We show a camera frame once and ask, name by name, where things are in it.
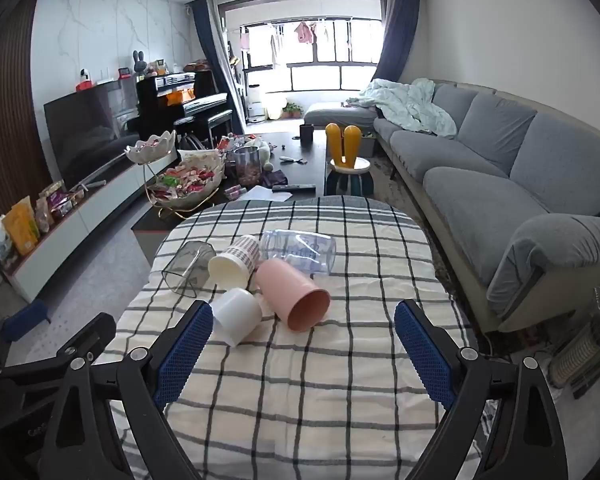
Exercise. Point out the balcony window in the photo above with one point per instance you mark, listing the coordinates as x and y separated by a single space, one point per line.
315 77

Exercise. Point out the black remote control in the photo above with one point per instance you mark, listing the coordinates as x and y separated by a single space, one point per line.
294 187

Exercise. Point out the grey transparent cup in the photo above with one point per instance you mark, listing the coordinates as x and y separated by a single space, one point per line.
187 267

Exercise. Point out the light green blanket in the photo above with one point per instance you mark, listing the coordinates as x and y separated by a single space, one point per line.
409 105

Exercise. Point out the yellow rabbit ear stool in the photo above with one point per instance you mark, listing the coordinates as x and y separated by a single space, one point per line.
351 147

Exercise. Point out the orange snack bag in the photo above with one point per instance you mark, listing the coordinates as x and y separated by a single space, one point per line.
22 225

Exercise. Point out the white paper sheet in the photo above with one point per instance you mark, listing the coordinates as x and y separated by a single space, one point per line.
262 194

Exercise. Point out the pink plastic cup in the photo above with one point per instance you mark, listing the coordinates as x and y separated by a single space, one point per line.
285 287

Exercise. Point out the pink hanging garment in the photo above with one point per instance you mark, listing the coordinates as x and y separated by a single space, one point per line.
304 32

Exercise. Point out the white plastic bag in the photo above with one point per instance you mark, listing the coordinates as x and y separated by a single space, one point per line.
0 237

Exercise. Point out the white television cabinet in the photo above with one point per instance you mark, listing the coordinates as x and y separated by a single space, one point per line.
105 200

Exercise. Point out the tiered white snack stand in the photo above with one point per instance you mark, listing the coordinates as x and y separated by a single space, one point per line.
185 190

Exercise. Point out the red desk clock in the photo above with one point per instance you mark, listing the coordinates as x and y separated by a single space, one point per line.
125 72

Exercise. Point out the patterned white paper cup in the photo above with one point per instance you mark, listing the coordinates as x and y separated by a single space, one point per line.
232 262

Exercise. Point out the grey sofa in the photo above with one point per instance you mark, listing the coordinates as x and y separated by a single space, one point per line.
469 180

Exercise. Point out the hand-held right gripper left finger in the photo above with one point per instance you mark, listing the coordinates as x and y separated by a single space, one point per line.
185 355

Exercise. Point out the clear jar of nuts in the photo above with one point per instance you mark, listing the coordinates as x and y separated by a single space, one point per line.
247 167

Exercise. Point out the purple snack bag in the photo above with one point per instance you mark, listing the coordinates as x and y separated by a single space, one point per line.
60 202

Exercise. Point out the black checked white tablecloth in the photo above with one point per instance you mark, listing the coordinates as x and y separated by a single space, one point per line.
305 400

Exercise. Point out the green potted plant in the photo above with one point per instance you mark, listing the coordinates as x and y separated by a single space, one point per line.
293 110

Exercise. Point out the black mug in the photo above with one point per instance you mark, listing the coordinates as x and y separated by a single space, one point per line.
307 135

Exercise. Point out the small white plastic cup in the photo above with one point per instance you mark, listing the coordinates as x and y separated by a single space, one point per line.
237 315

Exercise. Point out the flat screen television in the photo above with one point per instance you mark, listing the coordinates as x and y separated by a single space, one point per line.
85 130

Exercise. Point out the electric room heater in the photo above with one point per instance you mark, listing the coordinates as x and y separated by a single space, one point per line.
579 350

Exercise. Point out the black upright piano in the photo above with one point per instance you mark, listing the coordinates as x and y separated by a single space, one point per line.
180 87

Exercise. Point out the grey rabbit figure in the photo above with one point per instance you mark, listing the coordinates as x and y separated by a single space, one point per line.
139 65

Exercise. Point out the clear cup with blue print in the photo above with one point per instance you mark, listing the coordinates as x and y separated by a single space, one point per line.
300 250

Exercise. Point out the black piano bench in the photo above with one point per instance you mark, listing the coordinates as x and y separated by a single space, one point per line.
210 122

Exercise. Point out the white hanging garment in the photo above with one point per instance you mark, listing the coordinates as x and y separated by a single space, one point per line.
277 45

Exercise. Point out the dark blue curtain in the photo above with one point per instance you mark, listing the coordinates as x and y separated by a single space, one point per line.
397 30
212 50

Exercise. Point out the dark coffee table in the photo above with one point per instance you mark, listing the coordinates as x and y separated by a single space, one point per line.
300 170

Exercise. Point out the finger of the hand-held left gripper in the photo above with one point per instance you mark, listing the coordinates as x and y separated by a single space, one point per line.
55 357
27 315

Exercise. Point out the purple cloth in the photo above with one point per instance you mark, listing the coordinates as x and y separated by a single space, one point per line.
275 178

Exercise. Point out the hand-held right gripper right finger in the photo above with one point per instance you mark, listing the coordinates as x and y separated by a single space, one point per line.
424 355

